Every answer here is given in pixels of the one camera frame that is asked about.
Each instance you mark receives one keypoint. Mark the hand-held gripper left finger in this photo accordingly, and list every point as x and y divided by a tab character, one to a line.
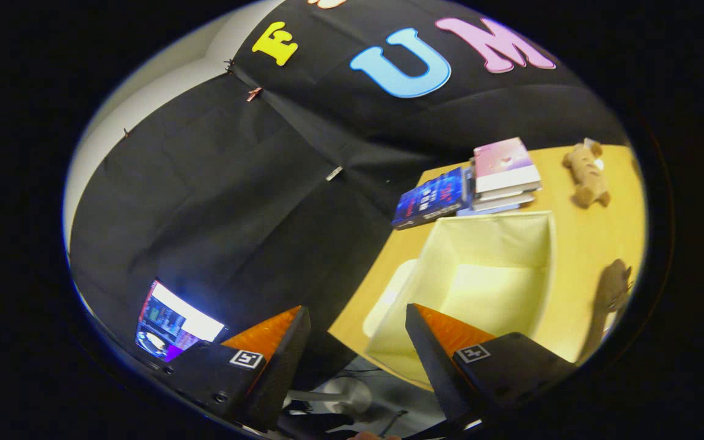
282	379

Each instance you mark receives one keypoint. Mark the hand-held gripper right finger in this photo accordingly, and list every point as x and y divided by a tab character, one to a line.
434	366

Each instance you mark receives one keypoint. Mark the cream fabric storage box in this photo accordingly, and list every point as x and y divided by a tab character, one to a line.
480	287

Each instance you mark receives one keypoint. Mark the brown fuzzy slipper shoe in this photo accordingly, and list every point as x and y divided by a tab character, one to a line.
613	284

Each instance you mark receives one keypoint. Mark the grey chair base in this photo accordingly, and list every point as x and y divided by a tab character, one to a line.
352	394

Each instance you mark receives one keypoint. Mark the computer monitor screen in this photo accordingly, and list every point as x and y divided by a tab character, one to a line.
175	318

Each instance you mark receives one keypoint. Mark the blue cover book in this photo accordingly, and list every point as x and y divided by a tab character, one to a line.
431	198

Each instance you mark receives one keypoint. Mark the white paperback book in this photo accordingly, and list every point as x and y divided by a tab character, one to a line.
498	208
508	195

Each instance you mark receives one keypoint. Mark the black backdrop cloth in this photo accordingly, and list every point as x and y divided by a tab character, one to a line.
205	183

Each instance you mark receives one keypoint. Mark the silver cloth clip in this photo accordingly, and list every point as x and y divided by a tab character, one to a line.
334	173

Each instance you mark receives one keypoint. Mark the pink cover book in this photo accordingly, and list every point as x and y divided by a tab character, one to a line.
502	160

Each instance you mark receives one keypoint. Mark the brown plush toy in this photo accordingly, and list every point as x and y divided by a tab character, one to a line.
585	174

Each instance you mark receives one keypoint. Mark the red cloth clip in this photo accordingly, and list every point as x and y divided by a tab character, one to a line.
254	93

